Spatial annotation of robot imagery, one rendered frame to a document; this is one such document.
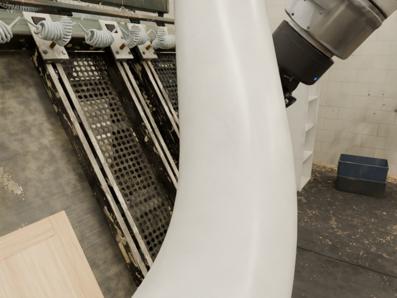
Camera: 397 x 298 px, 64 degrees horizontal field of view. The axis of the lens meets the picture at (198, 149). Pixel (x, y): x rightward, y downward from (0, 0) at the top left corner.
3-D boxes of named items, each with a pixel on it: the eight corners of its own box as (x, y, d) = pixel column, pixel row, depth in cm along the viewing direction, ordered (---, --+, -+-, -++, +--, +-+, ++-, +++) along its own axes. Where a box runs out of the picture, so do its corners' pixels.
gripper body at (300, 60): (305, 30, 41) (257, 86, 45) (272, 7, 34) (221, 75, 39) (346, 67, 37) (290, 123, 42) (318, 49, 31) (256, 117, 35)
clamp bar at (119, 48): (199, 272, 139) (243, 264, 124) (87, 33, 145) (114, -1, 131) (212, 261, 147) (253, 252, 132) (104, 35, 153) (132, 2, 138)
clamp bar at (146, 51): (219, 254, 152) (260, 245, 137) (114, 35, 158) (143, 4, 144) (230, 244, 160) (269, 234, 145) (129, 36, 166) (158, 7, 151)
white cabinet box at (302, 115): (299, 192, 436) (314, 33, 379) (259, 183, 466) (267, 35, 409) (310, 178, 486) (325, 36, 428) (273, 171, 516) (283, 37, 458)
